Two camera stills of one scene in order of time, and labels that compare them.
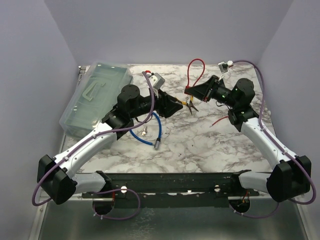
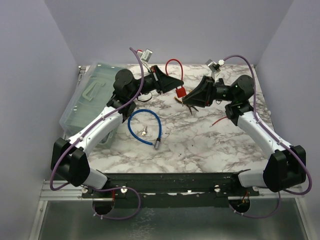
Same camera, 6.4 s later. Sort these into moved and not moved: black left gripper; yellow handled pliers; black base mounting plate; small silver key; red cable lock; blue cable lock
Moved: black left gripper; red cable lock
Not moved: yellow handled pliers; small silver key; black base mounting plate; blue cable lock
